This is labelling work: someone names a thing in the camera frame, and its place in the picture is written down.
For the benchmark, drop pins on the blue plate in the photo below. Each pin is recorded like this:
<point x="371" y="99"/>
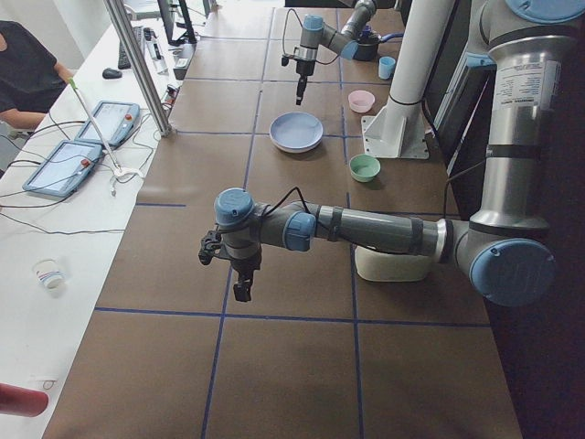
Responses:
<point x="296" y="132"/>

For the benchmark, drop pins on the pink bowl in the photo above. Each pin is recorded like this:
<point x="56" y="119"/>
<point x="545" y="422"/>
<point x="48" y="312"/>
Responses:
<point x="361" y="101"/>

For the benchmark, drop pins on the dark blue pot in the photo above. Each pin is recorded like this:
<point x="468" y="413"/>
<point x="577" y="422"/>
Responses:
<point x="369" y="41"/>

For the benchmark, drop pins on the light blue cup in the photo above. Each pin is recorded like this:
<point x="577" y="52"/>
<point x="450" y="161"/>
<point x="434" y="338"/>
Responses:
<point x="386" y="67"/>

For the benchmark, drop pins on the green bowl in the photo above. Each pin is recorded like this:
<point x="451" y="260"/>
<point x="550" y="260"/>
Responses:
<point x="364" y="168"/>

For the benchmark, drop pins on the white pillar with base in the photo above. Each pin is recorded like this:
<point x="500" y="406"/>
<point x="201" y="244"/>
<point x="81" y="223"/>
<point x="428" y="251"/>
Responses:
<point x="397" y="131"/>

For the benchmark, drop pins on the black monitor stand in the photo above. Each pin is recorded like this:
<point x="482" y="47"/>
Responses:
<point x="177" y="23"/>

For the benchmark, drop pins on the stick with green tip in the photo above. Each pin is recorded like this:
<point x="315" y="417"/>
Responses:
<point x="117" y="167"/>

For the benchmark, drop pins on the black keyboard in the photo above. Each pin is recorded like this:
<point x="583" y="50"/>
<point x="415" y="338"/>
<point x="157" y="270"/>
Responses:
<point x="124" y="62"/>

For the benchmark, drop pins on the upper teach pendant tablet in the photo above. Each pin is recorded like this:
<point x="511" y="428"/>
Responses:
<point x="116" y="120"/>

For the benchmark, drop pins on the teach pendant tablet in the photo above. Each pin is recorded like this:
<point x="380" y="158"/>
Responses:
<point x="65" y="168"/>
<point x="116" y="120"/>

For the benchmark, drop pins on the black computer mouse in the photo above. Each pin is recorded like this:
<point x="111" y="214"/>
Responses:
<point x="111" y="74"/>

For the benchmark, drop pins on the paper cup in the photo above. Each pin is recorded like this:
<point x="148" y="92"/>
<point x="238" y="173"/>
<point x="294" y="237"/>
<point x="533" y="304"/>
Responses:
<point x="50" y="276"/>

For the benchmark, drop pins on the lower teach pendant tablet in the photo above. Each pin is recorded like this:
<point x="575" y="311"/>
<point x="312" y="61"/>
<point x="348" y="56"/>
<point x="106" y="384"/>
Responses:
<point x="65" y="168"/>

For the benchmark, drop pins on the red cylinder bottle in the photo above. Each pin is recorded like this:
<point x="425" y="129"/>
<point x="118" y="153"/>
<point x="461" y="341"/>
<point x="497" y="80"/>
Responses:
<point x="22" y="401"/>

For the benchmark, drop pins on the person in black shirt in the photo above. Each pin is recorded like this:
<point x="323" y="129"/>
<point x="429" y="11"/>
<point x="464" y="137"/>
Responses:
<point x="31" y="77"/>

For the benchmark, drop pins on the aluminium frame post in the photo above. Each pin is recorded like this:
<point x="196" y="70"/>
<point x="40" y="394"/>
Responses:
<point x="142" y="74"/>

